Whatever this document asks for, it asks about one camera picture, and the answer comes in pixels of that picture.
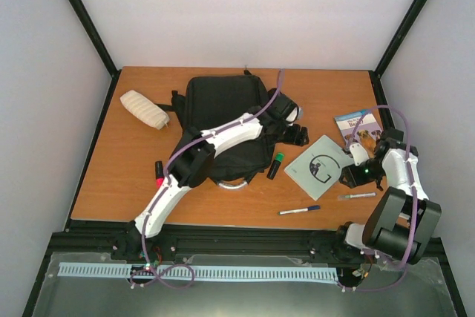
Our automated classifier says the dog reader book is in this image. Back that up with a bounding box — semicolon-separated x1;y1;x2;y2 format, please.
334;111;383;158

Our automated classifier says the grey square book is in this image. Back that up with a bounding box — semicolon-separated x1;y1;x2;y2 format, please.
284;135;353;201

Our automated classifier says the black student backpack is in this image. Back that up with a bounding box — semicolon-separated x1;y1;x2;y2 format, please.
158;71;276;184

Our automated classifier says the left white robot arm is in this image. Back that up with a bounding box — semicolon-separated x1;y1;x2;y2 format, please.
125;88;301;260

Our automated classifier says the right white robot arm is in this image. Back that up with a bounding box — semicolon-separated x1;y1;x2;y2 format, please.
332;128;442;265

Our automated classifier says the green cap black highlighter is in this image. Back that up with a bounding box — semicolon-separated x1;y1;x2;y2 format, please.
266;152;285;180

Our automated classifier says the grey white pen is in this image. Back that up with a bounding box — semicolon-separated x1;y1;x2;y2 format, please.
337;192;376;200

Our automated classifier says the blue cap white pen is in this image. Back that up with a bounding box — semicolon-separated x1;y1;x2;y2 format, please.
278;205;321;215

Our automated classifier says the pink cap black highlighter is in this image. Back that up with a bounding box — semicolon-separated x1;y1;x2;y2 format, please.
154;160;165;189

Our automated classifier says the cream knitted pencil case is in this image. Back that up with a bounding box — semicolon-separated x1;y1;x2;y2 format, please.
119;90;170;130

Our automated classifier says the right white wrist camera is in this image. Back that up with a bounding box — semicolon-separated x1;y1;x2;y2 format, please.
349;143;369;166

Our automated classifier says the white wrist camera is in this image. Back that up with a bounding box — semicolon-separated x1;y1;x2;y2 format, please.
349;143;369;166
285;106;303;125

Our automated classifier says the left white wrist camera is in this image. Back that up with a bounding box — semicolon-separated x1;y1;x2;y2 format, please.
285;106;303;125

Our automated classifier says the black aluminium frame rail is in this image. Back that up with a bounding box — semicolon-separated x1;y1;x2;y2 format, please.
47;220;445;269

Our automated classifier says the light blue cable duct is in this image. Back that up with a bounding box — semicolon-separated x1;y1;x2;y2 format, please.
57;262;338;284

